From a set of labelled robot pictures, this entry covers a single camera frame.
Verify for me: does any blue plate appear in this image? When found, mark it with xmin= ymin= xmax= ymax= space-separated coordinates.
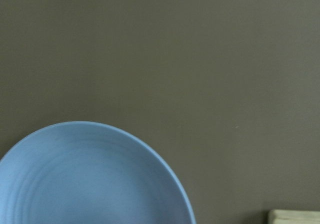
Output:
xmin=0 ymin=121 xmax=196 ymax=223

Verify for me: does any wooden cutting board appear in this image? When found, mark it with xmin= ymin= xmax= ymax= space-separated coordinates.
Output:
xmin=267 ymin=209 xmax=320 ymax=224

